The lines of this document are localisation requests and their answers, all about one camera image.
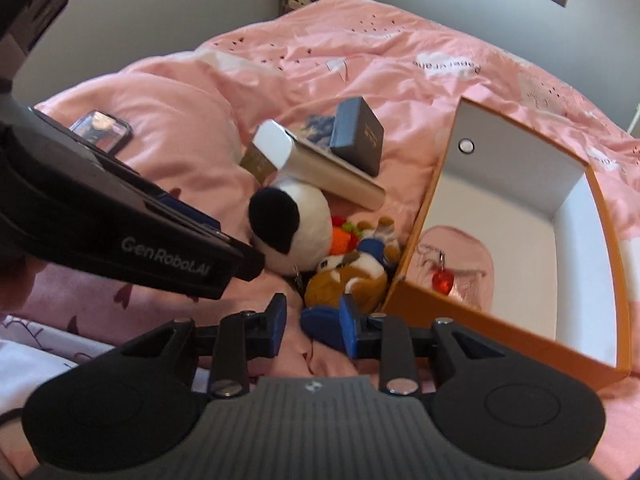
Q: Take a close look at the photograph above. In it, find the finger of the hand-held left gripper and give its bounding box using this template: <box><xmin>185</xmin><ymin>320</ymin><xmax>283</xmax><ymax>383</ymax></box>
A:
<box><xmin>145</xmin><ymin>187</ymin><xmax>224</xmax><ymax>236</ymax></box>
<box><xmin>221</xmin><ymin>234</ymin><xmax>267</xmax><ymax>283</ymax></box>

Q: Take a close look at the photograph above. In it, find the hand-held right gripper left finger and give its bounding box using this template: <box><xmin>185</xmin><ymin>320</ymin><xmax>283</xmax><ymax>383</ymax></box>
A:
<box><xmin>119</xmin><ymin>293</ymin><xmax>289</xmax><ymax>401</ymax></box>

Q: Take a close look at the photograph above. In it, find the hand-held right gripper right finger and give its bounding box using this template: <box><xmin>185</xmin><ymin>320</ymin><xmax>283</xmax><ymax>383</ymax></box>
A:
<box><xmin>340</xmin><ymin>294</ymin><xmax>507</xmax><ymax>397</ymax></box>

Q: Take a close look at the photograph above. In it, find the blue printed card box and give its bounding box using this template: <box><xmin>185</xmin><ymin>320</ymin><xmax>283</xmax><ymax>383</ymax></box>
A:
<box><xmin>299</xmin><ymin>113</ymin><xmax>342</xmax><ymax>149</ymax></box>

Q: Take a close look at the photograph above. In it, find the dark grey textured box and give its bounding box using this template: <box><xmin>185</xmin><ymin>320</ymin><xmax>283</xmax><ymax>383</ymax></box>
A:
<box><xmin>330</xmin><ymin>97</ymin><xmax>386</xmax><ymax>177</ymax></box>

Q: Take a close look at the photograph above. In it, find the orange storage box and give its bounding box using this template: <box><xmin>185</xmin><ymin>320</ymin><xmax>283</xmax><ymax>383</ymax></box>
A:
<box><xmin>382</xmin><ymin>95</ymin><xmax>633</xmax><ymax>392</ymax></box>

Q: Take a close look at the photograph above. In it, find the brown white plush animal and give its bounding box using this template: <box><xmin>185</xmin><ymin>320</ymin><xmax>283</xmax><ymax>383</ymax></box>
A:
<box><xmin>299</xmin><ymin>254</ymin><xmax>392</xmax><ymax>352</ymax></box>

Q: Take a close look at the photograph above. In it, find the black white panda plush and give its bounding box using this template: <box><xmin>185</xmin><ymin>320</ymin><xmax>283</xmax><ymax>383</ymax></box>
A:
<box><xmin>248</xmin><ymin>172</ymin><xmax>334</xmax><ymax>277</ymax></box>

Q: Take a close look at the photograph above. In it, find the mauve patterned blanket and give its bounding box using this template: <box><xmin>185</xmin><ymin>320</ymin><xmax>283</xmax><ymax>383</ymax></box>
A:
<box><xmin>19</xmin><ymin>259</ymin><xmax>275</xmax><ymax>352</ymax></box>

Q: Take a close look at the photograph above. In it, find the small plush with blue outfit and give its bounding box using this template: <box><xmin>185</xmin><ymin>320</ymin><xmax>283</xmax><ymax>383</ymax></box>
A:
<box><xmin>355</xmin><ymin>216</ymin><xmax>401</xmax><ymax>267</ymax></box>

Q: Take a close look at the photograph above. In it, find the orange green plush toy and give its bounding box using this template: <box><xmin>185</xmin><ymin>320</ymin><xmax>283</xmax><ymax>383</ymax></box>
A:
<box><xmin>329</xmin><ymin>215</ymin><xmax>367</xmax><ymax>257</ymax></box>

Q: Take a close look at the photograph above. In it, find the smartphone with printed case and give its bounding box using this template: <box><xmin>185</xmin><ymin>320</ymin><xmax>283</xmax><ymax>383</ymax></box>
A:
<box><xmin>69</xmin><ymin>109</ymin><xmax>134</xmax><ymax>156</ymax></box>

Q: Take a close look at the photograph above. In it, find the red heart charm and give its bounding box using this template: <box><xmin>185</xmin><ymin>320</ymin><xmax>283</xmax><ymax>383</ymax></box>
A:
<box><xmin>430</xmin><ymin>266</ymin><xmax>456</xmax><ymax>295</ymax></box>

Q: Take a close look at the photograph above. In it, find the silver gold rectangular box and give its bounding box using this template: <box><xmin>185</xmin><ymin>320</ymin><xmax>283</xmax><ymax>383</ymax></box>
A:
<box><xmin>238</xmin><ymin>119</ymin><xmax>387</xmax><ymax>212</ymax></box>

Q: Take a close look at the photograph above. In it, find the pink pouch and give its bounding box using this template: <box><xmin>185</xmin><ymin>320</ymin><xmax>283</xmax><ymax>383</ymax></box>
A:
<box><xmin>407</xmin><ymin>225</ymin><xmax>496</xmax><ymax>312</ymax></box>

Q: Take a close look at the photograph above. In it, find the white floral bedsheet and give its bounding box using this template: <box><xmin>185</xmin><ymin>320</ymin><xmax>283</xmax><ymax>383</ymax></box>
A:
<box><xmin>0</xmin><ymin>314</ymin><xmax>122</xmax><ymax>463</ymax></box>

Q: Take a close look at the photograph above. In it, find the pink printed blanket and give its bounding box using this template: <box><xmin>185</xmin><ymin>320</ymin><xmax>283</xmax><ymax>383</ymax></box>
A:
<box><xmin>20</xmin><ymin>0</ymin><xmax>640</xmax><ymax>480</ymax></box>

